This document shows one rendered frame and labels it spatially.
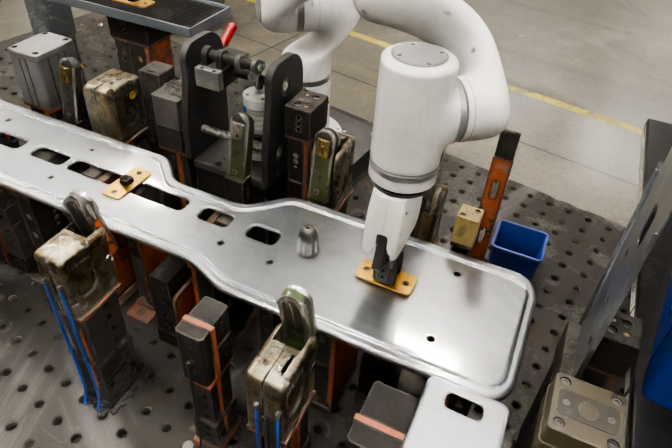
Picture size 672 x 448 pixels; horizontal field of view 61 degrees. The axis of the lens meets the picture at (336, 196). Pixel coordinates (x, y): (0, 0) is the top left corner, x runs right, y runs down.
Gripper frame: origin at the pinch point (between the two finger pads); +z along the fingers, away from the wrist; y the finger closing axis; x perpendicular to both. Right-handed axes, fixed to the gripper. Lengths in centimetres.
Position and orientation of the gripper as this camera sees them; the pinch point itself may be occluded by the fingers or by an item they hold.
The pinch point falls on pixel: (388, 265)
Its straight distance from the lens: 80.7
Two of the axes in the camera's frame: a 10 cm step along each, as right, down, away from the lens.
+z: -0.5, 7.8, 6.2
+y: -4.2, 5.5, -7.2
